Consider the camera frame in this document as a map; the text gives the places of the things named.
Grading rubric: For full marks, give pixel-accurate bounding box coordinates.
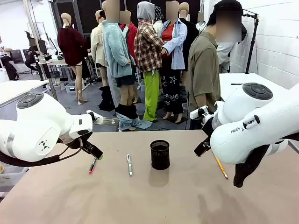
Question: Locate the mannequin in dark red sweater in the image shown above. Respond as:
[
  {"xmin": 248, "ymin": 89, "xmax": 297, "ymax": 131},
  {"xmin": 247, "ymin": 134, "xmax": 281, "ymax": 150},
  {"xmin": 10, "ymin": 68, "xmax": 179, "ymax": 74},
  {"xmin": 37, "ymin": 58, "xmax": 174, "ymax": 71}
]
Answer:
[{"xmin": 57, "ymin": 13, "xmax": 89, "ymax": 105}]

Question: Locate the black mesh pen holder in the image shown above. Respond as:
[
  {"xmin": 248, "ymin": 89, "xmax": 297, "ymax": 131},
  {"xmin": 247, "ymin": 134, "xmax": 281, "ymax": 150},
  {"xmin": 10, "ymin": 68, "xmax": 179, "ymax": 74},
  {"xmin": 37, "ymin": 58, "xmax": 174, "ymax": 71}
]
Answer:
[{"xmin": 149, "ymin": 140, "xmax": 171, "ymax": 171}]

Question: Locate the mannequin in light blue fleece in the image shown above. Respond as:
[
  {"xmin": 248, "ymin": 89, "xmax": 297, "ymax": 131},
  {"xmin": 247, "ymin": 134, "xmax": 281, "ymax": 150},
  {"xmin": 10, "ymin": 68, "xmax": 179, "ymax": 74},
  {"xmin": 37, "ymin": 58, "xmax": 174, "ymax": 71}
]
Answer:
[{"xmin": 101, "ymin": 0, "xmax": 152, "ymax": 132}]

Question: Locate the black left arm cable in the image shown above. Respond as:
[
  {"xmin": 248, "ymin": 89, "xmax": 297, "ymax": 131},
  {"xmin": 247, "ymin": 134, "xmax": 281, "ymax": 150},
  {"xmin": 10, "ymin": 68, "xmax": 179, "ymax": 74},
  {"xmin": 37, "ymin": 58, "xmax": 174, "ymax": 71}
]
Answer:
[{"xmin": 0, "ymin": 137, "xmax": 85, "ymax": 168}]

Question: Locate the black tripod stand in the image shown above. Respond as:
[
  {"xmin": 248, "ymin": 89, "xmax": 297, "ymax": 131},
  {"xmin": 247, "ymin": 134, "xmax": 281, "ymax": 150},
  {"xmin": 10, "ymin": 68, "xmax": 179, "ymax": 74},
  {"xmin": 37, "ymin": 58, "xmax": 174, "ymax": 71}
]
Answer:
[{"xmin": 242, "ymin": 13, "xmax": 260, "ymax": 74}]

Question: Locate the grey workbench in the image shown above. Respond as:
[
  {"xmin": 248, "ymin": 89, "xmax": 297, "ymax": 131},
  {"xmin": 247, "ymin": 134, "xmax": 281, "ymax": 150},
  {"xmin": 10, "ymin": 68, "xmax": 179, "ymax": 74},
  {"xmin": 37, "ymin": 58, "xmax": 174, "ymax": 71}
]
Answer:
[{"xmin": 34, "ymin": 57, "xmax": 76, "ymax": 101}]

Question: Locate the black right arm cable sleeve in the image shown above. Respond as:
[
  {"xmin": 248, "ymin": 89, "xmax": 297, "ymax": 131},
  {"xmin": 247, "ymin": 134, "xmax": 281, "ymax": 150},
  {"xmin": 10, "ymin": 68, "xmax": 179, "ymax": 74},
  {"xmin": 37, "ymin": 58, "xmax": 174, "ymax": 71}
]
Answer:
[{"xmin": 233, "ymin": 137, "xmax": 292, "ymax": 189}]

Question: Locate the clear storage bin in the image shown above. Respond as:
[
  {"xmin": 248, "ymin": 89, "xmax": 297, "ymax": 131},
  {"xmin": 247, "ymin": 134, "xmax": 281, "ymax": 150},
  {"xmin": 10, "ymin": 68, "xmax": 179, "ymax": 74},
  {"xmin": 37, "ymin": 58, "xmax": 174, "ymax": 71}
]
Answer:
[{"xmin": 0, "ymin": 163, "xmax": 30, "ymax": 188}]

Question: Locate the mannequin in blue shirt red top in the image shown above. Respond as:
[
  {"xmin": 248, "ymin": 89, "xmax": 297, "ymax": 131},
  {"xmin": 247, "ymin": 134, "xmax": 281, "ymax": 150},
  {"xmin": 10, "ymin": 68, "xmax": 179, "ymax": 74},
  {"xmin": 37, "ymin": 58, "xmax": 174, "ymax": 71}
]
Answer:
[{"xmin": 160, "ymin": 0, "xmax": 189, "ymax": 124}]

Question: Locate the person's right forearm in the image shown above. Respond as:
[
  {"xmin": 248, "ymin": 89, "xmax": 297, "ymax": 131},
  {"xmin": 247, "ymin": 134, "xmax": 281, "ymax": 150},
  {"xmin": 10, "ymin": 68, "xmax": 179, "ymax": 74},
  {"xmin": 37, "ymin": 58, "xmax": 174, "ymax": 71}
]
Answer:
[{"xmin": 194, "ymin": 92, "xmax": 210, "ymax": 111}]

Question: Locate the white ballpoint pen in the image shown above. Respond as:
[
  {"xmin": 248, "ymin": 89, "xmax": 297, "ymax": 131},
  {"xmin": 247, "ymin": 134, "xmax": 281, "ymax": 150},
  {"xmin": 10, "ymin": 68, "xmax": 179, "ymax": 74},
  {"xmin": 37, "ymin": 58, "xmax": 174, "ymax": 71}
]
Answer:
[{"xmin": 127, "ymin": 153, "xmax": 133, "ymax": 176}]

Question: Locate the mannequin in red hoodie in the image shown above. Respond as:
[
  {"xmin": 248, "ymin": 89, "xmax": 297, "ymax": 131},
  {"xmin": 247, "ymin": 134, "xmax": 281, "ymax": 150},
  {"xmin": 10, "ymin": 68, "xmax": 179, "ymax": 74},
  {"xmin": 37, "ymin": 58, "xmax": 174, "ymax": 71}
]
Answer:
[{"xmin": 120, "ymin": 10, "xmax": 139, "ymax": 69}]

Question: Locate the small mannequin in white top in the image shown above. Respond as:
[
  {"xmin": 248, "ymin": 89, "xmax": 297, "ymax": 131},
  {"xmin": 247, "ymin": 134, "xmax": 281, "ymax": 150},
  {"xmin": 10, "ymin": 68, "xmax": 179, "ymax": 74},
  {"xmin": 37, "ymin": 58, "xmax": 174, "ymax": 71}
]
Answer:
[{"xmin": 195, "ymin": 11, "xmax": 207, "ymax": 33}]

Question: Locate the mannequin in plaid shirt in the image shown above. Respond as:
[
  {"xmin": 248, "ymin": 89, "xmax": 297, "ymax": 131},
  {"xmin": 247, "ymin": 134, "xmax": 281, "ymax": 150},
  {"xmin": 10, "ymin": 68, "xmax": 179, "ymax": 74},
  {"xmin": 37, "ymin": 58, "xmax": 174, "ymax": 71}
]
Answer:
[{"xmin": 134, "ymin": 1, "xmax": 164, "ymax": 122}]

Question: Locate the seated person in black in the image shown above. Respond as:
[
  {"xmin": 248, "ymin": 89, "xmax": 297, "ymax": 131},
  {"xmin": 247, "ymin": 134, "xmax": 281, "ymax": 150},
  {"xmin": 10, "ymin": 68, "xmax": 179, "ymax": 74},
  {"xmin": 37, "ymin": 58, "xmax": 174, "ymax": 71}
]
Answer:
[{"xmin": 24, "ymin": 38, "xmax": 40, "ymax": 76}]

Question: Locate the mannequin with patterned headscarf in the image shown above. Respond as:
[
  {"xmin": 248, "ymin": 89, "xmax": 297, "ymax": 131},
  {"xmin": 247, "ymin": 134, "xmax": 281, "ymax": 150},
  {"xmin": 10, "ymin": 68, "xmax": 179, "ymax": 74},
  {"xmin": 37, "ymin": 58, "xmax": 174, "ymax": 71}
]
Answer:
[{"xmin": 153, "ymin": 6, "xmax": 164, "ymax": 37}]

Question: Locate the yellow wooden pencil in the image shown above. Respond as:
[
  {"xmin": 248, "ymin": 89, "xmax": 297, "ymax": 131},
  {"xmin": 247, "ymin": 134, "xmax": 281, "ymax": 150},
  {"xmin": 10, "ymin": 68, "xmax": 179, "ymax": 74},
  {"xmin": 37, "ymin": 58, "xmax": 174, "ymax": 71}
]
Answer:
[{"xmin": 213, "ymin": 155, "xmax": 229, "ymax": 180}]

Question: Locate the small grey storage box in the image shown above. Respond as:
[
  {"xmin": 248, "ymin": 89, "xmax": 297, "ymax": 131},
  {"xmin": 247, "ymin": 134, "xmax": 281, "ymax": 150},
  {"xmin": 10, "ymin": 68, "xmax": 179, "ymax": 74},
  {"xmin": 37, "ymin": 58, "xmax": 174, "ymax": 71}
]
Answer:
[{"xmin": 64, "ymin": 82, "xmax": 77, "ymax": 93}]

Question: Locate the mannequin in black coat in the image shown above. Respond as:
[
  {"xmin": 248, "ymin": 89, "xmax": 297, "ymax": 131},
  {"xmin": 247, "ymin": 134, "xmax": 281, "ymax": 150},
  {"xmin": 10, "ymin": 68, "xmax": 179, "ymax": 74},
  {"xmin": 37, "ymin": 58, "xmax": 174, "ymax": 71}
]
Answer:
[{"xmin": 240, "ymin": 22, "xmax": 248, "ymax": 44}]

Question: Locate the mannequin in white shirt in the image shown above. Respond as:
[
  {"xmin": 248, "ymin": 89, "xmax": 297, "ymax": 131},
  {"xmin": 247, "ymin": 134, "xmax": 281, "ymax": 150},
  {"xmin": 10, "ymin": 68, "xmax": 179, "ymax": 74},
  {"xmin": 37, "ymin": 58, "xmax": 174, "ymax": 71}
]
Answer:
[{"xmin": 216, "ymin": 42, "xmax": 236, "ymax": 73}]

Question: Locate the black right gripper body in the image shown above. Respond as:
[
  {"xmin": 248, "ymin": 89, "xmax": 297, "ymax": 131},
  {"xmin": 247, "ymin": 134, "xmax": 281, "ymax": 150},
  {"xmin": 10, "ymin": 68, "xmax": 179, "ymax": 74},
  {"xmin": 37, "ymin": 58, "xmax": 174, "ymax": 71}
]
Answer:
[{"xmin": 201, "ymin": 114, "xmax": 214, "ymax": 150}]

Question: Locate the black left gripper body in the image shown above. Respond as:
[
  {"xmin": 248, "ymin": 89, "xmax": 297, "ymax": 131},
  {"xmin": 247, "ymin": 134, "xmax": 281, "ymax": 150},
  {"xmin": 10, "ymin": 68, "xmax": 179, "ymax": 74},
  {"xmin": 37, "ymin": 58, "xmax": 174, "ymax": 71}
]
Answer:
[{"xmin": 78, "ymin": 133, "xmax": 98, "ymax": 154}]

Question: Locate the white work table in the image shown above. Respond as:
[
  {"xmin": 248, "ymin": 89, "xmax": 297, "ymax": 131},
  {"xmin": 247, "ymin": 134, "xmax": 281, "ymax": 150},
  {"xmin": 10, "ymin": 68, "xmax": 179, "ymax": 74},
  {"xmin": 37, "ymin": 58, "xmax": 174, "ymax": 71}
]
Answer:
[{"xmin": 0, "ymin": 80, "xmax": 51, "ymax": 106}]

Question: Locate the person in olive shirt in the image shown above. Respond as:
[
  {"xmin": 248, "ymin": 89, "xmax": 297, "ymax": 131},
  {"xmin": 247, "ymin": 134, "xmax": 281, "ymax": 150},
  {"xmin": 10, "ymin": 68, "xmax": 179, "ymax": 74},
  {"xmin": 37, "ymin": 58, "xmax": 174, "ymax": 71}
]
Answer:
[{"xmin": 186, "ymin": 0, "xmax": 248, "ymax": 114}]

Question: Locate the mannequin in cream jacket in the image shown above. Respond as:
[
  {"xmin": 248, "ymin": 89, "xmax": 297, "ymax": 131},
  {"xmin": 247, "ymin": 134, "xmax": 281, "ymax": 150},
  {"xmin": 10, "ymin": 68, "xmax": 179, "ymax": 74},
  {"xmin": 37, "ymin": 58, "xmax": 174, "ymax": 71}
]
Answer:
[{"xmin": 90, "ymin": 10, "xmax": 108, "ymax": 87}]

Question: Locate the mannequin in black jacket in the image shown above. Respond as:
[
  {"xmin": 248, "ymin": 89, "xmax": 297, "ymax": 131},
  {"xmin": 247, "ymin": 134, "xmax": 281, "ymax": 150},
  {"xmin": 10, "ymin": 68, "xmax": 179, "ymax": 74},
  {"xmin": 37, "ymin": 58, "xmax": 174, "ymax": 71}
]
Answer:
[{"xmin": 178, "ymin": 2, "xmax": 199, "ymax": 72}]

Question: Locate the white side table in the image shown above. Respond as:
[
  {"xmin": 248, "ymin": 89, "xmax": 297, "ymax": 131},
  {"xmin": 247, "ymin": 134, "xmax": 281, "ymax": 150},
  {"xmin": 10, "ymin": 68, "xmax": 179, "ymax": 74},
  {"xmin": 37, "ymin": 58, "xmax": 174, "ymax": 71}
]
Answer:
[{"xmin": 219, "ymin": 72, "xmax": 292, "ymax": 101}]

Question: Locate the metal mannequin base plate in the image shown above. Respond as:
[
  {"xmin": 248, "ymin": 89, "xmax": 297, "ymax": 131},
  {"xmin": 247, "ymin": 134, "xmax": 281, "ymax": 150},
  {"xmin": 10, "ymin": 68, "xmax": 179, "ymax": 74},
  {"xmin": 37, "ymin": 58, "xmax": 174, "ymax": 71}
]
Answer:
[{"xmin": 93, "ymin": 116, "xmax": 119, "ymax": 126}]

